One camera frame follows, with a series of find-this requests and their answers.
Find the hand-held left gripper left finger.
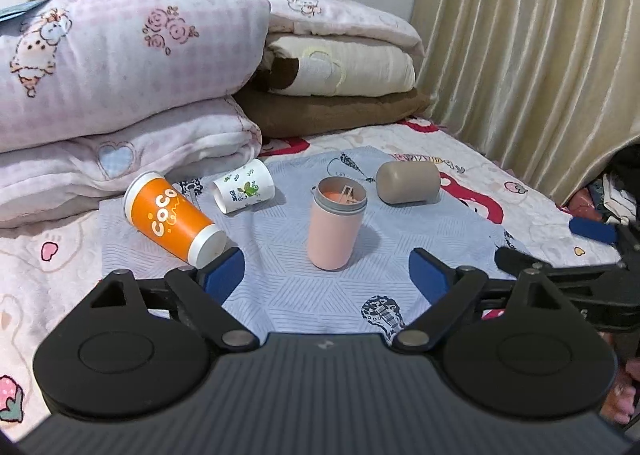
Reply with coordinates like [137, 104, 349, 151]
[90, 247, 259, 351]

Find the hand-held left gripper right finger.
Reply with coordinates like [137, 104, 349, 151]
[390, 247, 572, 354]

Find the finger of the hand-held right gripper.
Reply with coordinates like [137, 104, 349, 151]
[569, 216, 640, 256]
[494, 245, 626, 282]

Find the orange paper cup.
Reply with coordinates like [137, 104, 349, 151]
[123, 171, 227, 270]

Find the white cup with green print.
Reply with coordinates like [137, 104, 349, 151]
[209, 158, 276, 216]

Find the pink cup with grey rim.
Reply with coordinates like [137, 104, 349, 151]
[306, 176, 369, 270]

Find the pile of clothes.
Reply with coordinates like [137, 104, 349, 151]
[559, 139, 640, 228]

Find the blue-grey patterned cloth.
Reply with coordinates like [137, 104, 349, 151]
[98, 145, 518, 338]

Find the beige tumbler lid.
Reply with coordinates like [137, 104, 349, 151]
[375, 161, 442, 206]

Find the pink folded quilt with hearts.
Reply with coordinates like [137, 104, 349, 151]
[0, 95, 264, 230]

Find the brown folded blanket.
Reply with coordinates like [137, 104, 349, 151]
[235, 85, 432, 140]

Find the beige curtain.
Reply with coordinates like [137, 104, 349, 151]
[409, 0, 640, 208]

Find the cream folded blanket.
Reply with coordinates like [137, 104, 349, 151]
[252, 33, 417, 97]

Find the pink cartoon pillow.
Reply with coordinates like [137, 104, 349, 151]
[0, 0, 272, 152]

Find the pink printed blanket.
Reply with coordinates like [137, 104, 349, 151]
[245, 0, 426, 58]

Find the teal cloth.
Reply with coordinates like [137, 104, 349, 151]
[0, 0, 60, 27]

